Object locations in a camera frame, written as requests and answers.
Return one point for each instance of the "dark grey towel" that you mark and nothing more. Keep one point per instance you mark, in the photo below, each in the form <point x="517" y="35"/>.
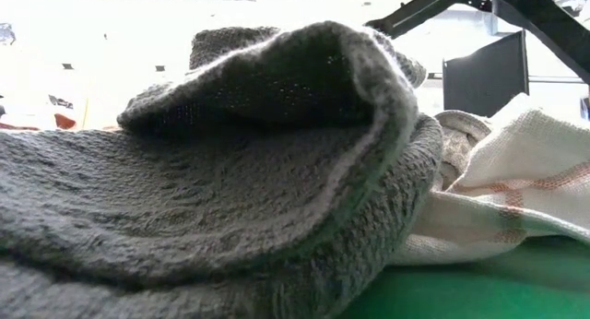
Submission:
<point x="221" y="44"/>
<point x="184" y="194"/>

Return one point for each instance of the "white towel with orange stripes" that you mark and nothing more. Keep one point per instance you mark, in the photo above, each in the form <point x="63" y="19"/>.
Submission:
<point x="530" y="162"/>

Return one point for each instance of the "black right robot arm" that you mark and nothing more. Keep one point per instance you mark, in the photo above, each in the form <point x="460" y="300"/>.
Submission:
<point x="553" y="24"/>

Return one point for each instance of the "black standing divider panel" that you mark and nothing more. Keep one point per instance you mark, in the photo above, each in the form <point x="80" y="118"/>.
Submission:
<point x="484" y="79"/>

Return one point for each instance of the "green table mat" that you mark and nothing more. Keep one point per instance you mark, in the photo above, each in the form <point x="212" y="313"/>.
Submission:
<point x="461" y="291"/>

